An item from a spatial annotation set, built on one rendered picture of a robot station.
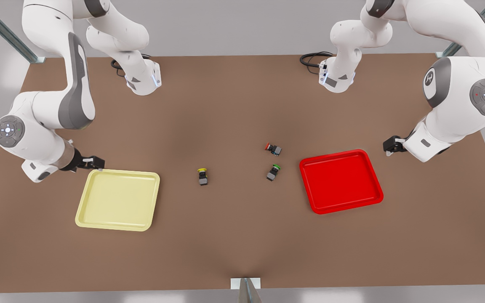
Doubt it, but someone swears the pale yellow tray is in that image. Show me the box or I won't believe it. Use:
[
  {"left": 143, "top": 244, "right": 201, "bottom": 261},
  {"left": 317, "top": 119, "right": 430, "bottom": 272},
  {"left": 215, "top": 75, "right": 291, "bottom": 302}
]
[{"left": 75, "top": 169, "right": 160, "bottom": 232}]

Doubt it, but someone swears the red tray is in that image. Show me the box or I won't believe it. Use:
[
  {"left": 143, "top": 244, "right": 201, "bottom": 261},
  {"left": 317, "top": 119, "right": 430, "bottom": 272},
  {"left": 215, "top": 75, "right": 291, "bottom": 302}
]
[{"left": 299, "top": 149, "right": 384, "bottom": 215}]

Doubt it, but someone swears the black cable loop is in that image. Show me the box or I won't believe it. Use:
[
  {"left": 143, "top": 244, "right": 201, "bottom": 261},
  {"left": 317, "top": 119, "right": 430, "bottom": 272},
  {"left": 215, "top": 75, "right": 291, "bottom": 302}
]
[
  {"left": 111, "top": 53, "right": 152, "bottom": 78},
  {"left": 300, "top": 51, "right": 336, "bottom": 76}
]

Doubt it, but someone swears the silver frame post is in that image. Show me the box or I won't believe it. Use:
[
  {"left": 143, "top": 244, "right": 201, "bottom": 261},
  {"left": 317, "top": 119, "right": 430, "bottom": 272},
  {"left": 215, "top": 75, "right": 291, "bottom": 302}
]
[
  {"left": 0, "top": 0, "right": 46, "bottom": 64},
  {"left": 435, "top": 0, "right": 485, "bottom": 58},
  {"left": 231, "top": 277, "right": 262, "bottom": 303}
]

